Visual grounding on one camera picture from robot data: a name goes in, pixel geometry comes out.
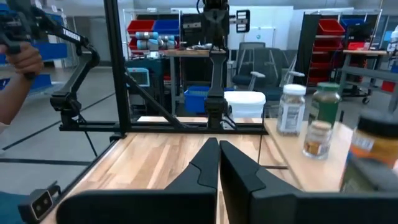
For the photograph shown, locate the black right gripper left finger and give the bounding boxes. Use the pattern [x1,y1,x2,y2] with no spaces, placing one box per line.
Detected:
[55,137,221,224]

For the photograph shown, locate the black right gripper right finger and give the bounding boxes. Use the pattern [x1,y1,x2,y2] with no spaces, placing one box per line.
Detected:
[220,139,398,224]

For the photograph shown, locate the small cork-lid spice jar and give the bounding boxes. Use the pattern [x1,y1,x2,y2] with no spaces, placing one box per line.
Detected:
[302,120,333,161]

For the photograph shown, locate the white-lid bagel seasoning jar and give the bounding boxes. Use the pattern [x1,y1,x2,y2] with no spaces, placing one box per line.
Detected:
[276,83,307,137]

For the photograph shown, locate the green-lid oregano jar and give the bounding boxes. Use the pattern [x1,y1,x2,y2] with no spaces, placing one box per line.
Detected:
[307,82,342,128]

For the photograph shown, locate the orange black-lid spice bottle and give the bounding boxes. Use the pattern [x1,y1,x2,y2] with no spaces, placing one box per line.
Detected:
[349,113,398,170]

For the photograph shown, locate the person's forearm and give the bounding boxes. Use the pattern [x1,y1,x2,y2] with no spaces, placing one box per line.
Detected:
[0,73,32,125]

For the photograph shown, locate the black panel with white slots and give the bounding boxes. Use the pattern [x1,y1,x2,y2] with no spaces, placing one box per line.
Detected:
[235,9,251,34]

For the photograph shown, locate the wooden workbench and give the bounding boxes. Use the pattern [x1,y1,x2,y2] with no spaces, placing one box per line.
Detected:
[163,48,228,116]

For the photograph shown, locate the grey office chair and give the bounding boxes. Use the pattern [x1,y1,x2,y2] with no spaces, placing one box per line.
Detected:
[253,46,307,102]
[231,42,268,91]

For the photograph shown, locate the white cabinet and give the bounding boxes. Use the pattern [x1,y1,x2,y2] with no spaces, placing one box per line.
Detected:
[228,5,295,50]

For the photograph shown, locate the blue storage bin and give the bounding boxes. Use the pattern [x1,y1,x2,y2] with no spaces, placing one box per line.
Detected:
[152,19,180,35]
[30,42,68,62]

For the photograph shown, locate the blue plastic crate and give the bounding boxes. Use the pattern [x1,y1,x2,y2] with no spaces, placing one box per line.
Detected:
[183,86,236,114]

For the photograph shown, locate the red storage bin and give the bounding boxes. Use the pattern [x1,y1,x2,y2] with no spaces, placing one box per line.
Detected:
[317,18,346,36]
[126,20,155,34]

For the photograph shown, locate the white plastic bin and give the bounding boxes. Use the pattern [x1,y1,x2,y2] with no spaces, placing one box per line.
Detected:
[224,90,267,119]

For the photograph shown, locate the light blue screen device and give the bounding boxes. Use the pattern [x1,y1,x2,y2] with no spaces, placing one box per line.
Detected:
[126,67,150,88]

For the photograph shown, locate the grey wheeled cart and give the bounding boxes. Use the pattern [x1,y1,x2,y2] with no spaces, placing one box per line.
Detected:
[337,49,398,113]

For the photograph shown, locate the person's leg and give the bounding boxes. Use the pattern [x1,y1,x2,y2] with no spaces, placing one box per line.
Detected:
[0,191,28,224]

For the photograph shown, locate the person's hand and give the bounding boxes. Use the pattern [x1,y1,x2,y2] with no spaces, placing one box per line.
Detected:
[0,42,44,78]

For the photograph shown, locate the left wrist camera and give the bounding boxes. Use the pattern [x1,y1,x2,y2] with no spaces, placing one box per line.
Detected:
[204,0,230,9]

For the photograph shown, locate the black aluminium table frame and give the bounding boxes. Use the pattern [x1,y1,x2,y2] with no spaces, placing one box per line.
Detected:
[40,0,270,224]

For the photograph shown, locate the black table-level camera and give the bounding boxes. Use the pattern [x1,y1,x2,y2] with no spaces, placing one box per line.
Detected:
[17,183,62,223]

